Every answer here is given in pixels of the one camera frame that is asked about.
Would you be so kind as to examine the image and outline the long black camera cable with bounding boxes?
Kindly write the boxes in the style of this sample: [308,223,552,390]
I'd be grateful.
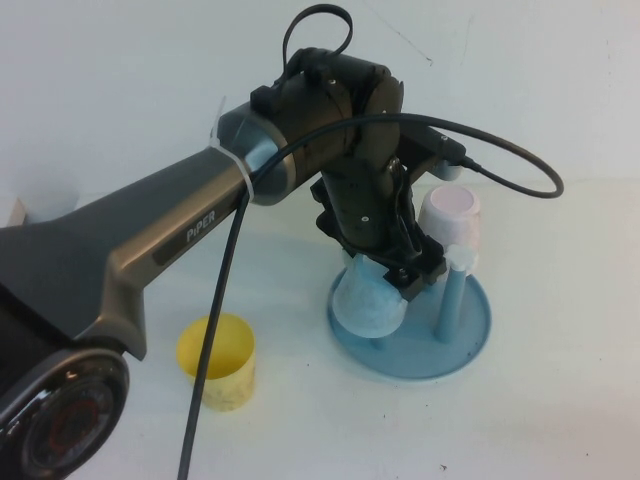
[177,112,565,480]

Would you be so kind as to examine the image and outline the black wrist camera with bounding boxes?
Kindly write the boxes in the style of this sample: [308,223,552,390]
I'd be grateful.
[399,122,469,182]

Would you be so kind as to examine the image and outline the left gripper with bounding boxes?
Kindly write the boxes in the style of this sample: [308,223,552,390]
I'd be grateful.
[309,155,447,305]

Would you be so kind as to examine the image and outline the pink marbled plastic cup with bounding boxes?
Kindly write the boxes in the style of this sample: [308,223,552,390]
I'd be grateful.
[417,185,482,271]

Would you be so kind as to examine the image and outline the blue marbled plastic cup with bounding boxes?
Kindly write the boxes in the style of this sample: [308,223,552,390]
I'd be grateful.
[333,253,406,341]

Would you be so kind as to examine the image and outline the short black looped cable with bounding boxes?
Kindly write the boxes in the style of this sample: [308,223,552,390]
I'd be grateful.
[282,3,354,76]

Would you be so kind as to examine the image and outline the blue cup stand with pegs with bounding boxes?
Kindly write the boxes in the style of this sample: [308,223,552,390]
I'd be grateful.
[327,244,494,389]

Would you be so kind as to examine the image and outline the white zip tie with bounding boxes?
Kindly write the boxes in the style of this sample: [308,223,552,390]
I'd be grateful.
[208,94,257,204]

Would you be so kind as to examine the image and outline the yellow plastic cup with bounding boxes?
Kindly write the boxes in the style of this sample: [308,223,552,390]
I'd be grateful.
[176,313,258,414]

